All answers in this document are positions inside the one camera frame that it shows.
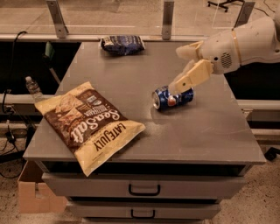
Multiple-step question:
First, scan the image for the black cable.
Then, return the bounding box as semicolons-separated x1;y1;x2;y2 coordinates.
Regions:
0;31;29;179

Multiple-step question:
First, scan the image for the black chair base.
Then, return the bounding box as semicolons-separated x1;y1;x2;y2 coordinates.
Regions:
207;0;244;12

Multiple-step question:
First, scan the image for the blue pepsi can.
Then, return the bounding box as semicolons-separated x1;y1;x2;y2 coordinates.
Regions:
151;86;193;110

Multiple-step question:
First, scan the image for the cardboard box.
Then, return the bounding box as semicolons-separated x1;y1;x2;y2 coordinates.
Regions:
17;161;67;214

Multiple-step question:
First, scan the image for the dark blue snack bag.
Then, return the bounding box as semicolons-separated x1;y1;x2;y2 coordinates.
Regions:
100;35;145;56

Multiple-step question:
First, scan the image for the top grey drawer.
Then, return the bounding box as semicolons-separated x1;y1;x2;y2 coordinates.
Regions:
42;173;246;200

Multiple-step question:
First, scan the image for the metal bracket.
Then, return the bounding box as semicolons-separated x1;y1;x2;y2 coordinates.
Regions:
234;1;255;28
161;0;174;40
45;0;68;39

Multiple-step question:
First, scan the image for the grey drawer cabinet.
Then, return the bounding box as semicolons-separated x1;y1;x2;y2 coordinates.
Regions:
24;42;265;224

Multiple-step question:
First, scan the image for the left metal bracket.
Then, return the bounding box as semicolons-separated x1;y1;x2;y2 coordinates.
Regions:
45;0;68;39

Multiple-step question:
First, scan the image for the right metal bracket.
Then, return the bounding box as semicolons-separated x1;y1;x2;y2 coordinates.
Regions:
234;1;255;28

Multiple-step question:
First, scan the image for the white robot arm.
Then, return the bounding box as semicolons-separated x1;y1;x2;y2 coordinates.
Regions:
168;14;280;95

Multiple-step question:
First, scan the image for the middle metal bracket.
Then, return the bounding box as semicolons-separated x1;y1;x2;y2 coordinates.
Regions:
161;0;174;40

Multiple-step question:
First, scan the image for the clear plastic water bottle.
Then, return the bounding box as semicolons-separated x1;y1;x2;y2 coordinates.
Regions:
25;76;44;102

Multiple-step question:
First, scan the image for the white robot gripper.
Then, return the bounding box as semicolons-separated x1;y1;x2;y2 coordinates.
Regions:
169;30;241;95

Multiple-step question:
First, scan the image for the grey drawer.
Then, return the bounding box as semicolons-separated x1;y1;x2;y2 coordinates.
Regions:
67;201;221;220
42;173;246;200

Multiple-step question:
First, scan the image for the lower grey drawer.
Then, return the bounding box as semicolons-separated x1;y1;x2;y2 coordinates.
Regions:
67;201;221;220

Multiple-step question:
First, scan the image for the late july chip bag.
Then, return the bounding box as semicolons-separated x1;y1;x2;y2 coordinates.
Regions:
35;82;145;176

